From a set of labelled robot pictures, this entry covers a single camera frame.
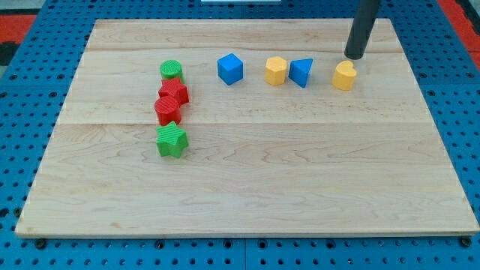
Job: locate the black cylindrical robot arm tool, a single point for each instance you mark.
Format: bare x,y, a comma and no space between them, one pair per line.
361,28

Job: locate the light wooden board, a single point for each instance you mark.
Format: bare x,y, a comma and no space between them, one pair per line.
263,160

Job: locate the blue cube block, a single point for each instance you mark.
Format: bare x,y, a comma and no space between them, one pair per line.
230,69

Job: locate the green star block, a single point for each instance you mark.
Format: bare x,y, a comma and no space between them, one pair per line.
171,140

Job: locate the yellow hexagon block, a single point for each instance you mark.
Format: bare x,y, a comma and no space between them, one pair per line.
275,70

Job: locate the red cylinder block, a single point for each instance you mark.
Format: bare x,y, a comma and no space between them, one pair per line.
168,110

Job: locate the red star block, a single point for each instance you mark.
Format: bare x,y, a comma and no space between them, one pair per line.
175,89

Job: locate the blue triangle block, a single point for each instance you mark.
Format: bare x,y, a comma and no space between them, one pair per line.
299,71

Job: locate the green cylinder block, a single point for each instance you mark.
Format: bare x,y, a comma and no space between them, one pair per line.
170,69

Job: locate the yellow heart block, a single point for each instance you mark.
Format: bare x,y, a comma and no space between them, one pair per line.
344,75

